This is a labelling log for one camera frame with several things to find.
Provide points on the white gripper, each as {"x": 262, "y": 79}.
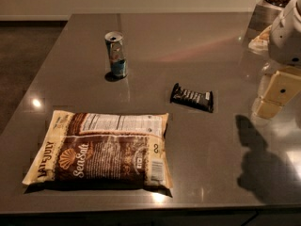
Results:
{"x": 286, "y": 38}

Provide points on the brown Sea Salt chip bag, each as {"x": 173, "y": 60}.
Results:
{"x": 96, "y": 147}

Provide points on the black rxbar chocolate bar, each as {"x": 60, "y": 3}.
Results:
{"x": 198, "y": 100}

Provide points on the pale snack packet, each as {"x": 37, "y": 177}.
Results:
{"x": 259, "y": 45}

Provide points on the snack jar on steel base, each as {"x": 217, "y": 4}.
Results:
{"x": 265, "y": 13}

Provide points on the blue silver drink can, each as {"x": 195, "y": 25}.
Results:
{"x": 117, "y": 59}

